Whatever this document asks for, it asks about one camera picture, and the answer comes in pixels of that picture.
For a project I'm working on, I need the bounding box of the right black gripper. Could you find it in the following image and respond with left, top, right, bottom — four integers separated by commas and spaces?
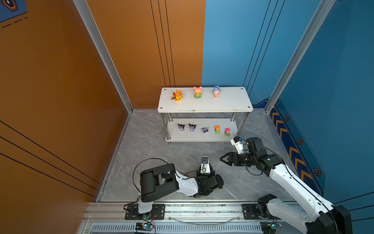
219, 152, 257, 166

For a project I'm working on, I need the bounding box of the green orange toy truck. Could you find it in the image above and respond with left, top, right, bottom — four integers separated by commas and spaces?
215, 126, 221, 134

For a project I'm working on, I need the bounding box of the purple figure toy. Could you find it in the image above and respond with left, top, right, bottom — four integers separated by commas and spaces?
202, 127, 209, 134

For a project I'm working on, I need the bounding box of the black white Kuromi figure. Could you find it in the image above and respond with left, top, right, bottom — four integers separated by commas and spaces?
177, 123, 185, 132

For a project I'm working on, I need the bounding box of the blue Stitch ice-cream toy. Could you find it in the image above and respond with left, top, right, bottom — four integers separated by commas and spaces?
213, 85, 221, 98

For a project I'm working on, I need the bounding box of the pink yellow bear toy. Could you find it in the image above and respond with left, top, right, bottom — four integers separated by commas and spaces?
193, 86, 202, 98

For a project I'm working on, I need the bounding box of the orange yellow duck toy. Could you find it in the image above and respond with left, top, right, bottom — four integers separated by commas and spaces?
172, 90, 183, 101

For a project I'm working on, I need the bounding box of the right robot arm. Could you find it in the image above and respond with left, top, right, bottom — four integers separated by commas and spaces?
220, 136, 353, 234

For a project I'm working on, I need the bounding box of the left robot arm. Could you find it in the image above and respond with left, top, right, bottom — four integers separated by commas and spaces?
137, 163, 224, 215

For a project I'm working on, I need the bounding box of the white two-tier shelf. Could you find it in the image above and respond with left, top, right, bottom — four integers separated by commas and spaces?
157, 87, 253, 143

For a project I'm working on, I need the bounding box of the left green circuit board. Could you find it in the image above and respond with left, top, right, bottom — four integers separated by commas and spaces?
134, 222, 155, 234

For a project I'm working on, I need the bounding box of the green circuit board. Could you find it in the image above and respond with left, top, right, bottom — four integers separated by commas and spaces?
260, 222, 283, 234
134, 222, 155, 234

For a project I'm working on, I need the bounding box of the right green circuit board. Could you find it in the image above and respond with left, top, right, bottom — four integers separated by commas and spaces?
260, 222, 283, 234

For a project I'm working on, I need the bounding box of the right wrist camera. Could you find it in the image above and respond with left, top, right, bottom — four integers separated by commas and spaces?
230, 136, 248, 154

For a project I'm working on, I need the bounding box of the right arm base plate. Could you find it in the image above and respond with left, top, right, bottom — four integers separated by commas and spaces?
242, 203, 276, 220

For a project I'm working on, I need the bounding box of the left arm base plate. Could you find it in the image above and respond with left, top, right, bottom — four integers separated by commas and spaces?
123, 203, 166, 221

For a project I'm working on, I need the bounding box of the aluminium rail frame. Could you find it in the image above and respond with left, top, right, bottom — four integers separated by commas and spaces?
78, 200, 303, 234

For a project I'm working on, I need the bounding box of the right aluminium corner post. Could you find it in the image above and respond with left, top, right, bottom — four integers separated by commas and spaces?
265, 0, 336, 114

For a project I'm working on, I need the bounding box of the aluminium corner post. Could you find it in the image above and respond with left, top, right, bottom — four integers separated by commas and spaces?
73, 0, 133, 114
265, 0, 336, 114

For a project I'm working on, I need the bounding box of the left aluminium corner post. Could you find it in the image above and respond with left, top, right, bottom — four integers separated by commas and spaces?
73, 0, 133, 114

